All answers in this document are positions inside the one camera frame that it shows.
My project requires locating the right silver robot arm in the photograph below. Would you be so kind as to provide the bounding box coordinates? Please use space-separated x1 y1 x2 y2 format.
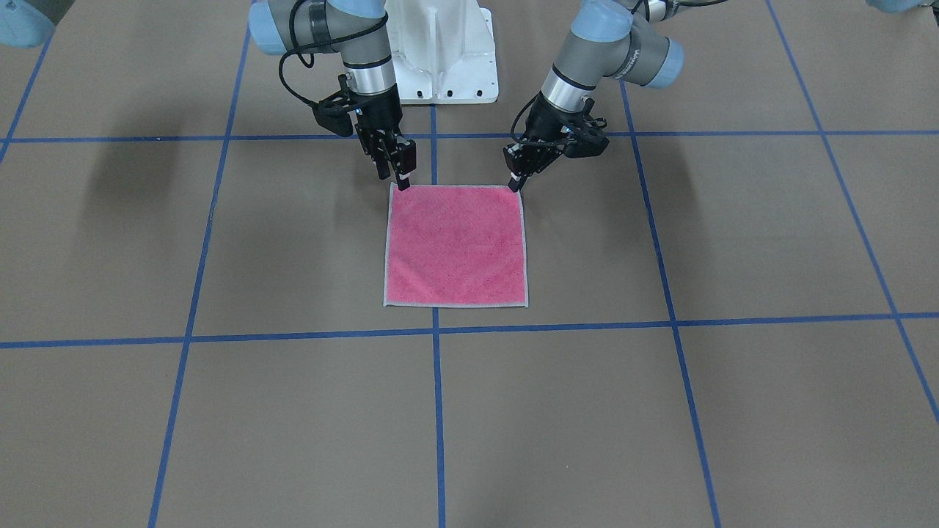
248 1 417 191

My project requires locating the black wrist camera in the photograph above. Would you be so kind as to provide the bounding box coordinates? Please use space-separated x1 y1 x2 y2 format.
561 117 610 159
312 91 357 137

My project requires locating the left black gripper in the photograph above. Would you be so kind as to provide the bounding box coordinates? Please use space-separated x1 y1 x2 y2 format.
503 94 591 193

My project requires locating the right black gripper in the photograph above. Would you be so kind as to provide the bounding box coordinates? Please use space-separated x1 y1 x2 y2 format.
350 92 417 191

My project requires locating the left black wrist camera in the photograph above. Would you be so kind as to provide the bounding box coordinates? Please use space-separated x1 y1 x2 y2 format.
561 117 610 159

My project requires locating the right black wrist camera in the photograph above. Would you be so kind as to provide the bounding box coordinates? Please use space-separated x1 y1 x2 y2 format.
312 91 357 137

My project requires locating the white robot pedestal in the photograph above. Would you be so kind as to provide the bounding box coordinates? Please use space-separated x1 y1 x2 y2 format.
384 1 500 105

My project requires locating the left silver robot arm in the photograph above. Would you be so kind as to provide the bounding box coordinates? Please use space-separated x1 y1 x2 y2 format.
503 1 708 193

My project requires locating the pink and grey towel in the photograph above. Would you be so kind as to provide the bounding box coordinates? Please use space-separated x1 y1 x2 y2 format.
383 185 530 308

